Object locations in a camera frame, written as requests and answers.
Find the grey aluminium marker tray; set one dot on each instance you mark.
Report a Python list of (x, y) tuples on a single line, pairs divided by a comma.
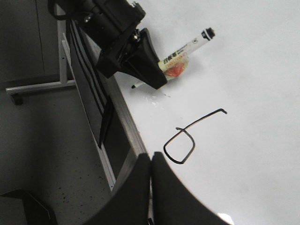
[(113, 129)]

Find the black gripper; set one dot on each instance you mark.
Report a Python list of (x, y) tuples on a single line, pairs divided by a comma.
[(111, 25)]

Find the black and white whiteboard marker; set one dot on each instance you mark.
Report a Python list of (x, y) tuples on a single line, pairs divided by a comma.
[(176, 63)]

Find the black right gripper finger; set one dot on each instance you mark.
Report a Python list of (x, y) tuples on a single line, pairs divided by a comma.
[(130, 204)]

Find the white metal stand frame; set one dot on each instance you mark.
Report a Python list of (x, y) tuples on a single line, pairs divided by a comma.
[(45, 144)]

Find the white whiteboard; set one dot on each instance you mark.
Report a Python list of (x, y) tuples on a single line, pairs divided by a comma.
[(234, 112)]

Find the black object on floor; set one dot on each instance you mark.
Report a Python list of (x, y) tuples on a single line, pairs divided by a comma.
[(36, 211)]

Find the black caster wheel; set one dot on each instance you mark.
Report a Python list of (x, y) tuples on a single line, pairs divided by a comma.
[(16, 99)]

